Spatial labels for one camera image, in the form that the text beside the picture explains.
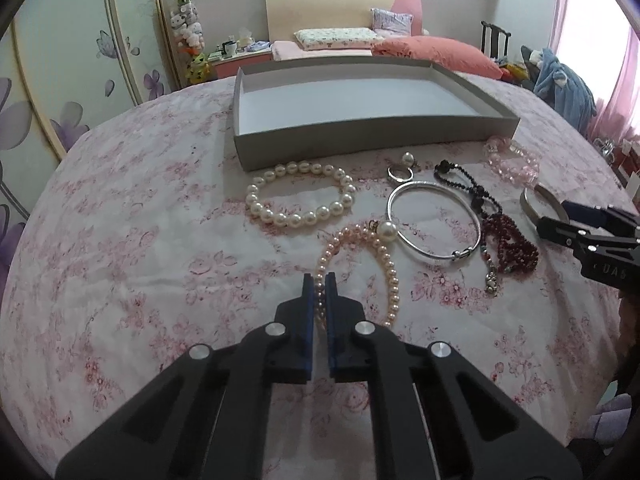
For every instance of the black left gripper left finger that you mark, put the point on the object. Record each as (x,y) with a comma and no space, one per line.
(206,415)

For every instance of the silver bangle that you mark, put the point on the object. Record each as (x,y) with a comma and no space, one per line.
(420,185)

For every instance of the white mug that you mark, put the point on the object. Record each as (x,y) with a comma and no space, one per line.
(229,48)

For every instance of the plush toy hanging rack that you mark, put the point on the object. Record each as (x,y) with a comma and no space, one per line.
(187,33)

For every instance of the blue plush clothing pile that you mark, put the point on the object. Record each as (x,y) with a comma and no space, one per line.
(560,87)

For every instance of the pink floral bedspread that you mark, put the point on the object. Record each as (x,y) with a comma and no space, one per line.
(140,246)

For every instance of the small pearl earring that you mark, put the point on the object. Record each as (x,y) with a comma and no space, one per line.
(408,160)

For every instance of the dark wooden chair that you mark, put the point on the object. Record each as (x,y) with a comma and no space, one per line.
(494,40)

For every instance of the large pearl earring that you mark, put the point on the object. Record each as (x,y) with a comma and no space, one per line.
(385,230)

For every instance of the floral white pillow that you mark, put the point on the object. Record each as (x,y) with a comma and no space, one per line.
(349,38)

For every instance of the bed with beige headboard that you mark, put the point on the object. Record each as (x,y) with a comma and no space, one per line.
(286,17)

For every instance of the floral sliding wardrobe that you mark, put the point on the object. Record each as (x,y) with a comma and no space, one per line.
(68,66)

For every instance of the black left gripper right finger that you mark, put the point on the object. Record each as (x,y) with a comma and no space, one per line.
(434,414)

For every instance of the purple patterned pillow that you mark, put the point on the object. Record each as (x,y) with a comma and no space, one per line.
(391,23)

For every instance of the pink bedside table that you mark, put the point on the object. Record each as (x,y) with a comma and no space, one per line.
(228,67)

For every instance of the pink curtain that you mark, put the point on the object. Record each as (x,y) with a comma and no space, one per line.
(596,39)

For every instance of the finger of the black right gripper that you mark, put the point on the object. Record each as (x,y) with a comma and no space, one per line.
(595,214)
(621,233)

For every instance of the grey cardboard tray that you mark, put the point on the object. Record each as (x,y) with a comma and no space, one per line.
(311,108)

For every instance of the folded coral quilt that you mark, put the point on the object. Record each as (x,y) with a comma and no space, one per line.
(451,54)

